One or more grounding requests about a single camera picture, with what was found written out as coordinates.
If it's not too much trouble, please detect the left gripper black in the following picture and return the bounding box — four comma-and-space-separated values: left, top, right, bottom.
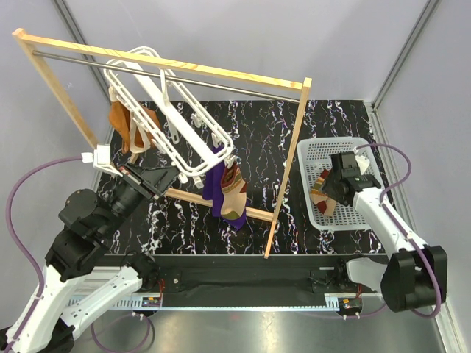
100, 159, 185, 238

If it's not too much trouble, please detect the striped sock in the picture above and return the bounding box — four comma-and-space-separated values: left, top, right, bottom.
309, 169, 337, 216
221, 163, 247, 221

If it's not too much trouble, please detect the purple sock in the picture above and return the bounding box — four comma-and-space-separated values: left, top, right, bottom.
202, 162, 247, 232

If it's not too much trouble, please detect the white plastic clip hanger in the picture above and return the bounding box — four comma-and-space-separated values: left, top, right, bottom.
103, 59, 234, 189

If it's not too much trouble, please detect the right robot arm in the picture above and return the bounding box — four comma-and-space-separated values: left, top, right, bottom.
321, 151, 447, 317

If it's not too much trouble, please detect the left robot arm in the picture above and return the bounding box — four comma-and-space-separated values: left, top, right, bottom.
1, 163, 178, 352

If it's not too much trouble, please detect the white plastic basket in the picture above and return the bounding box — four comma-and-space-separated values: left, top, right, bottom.
297, 137, 384, 232

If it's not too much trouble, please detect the orange sock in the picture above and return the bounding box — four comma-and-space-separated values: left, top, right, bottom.
108, 101, 153, 154

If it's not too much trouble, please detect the steel rack rod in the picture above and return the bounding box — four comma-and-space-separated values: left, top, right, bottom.
31, 50, 300, 104

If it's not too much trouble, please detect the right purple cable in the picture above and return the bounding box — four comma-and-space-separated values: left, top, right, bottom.
355, 143, 442, 319

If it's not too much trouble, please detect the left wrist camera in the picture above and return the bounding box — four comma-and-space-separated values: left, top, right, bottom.
81, 144, 122, 177

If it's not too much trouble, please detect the wooden hanging rack frame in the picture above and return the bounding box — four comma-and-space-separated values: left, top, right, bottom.
12, 28, 312, 259

